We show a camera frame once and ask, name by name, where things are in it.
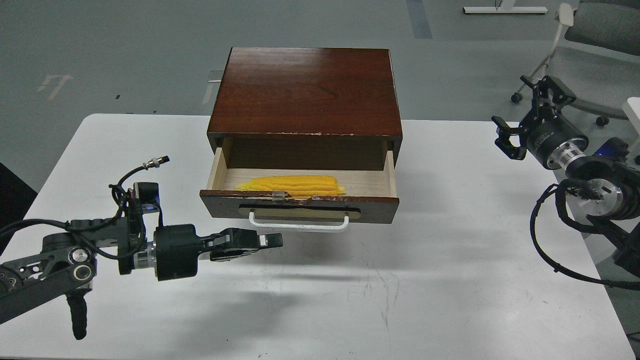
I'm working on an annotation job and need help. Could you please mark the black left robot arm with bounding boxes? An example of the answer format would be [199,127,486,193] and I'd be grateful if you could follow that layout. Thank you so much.
[0,156,283,340]

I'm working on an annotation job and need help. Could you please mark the grey office chair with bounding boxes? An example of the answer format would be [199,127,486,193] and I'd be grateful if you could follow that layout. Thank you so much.
[531,0,640,123]

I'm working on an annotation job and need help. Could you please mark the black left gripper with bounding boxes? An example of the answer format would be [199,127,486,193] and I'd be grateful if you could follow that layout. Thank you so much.
[154,224,283,281]

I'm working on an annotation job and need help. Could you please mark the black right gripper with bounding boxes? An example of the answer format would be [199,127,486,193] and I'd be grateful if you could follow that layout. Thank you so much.
[491,75,589,170]

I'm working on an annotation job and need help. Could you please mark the yellow corn cob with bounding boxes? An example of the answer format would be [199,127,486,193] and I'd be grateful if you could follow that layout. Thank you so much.
[234,175,346,198]

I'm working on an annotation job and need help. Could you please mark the wooden drawer with white handle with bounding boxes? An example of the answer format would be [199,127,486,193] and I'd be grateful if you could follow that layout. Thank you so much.
[199,149,400,232]

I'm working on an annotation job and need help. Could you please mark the dark wooden cabinet box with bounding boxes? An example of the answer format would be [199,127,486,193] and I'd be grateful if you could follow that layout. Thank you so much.
[206,47,403,170]

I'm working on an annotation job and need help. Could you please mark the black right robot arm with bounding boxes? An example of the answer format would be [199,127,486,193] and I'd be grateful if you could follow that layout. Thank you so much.
[491,75,639,276]

